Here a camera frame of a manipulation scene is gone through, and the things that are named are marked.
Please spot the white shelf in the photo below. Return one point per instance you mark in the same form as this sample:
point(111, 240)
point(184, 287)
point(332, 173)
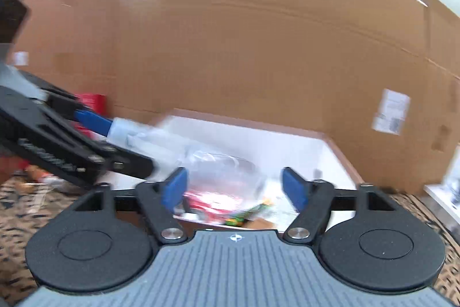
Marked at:
point(446, 193)

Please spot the large cardboard wall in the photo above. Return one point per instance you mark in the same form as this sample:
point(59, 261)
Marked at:
point(319, 65)

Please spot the pink white storage box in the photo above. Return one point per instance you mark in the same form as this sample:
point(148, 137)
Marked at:
point(270, 147)

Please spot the letter patterned rug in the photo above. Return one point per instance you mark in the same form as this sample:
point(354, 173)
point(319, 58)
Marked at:
point(21, 217)

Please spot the white shipping label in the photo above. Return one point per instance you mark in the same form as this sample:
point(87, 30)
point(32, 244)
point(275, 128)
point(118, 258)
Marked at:
point(391, 113)

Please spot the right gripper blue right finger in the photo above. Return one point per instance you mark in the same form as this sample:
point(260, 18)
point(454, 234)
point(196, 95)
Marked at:
point(313, 202)

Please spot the red booklet box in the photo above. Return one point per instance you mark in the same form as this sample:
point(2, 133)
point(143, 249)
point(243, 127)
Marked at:
point(96, 103)

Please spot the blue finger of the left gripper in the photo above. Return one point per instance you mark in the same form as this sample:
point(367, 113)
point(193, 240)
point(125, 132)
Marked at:
point(94, 122)

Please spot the clear plastic bag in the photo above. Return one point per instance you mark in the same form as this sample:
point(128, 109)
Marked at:
point(210, 169)

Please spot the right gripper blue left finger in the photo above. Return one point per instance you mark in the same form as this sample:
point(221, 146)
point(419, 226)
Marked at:
point(157, 202)

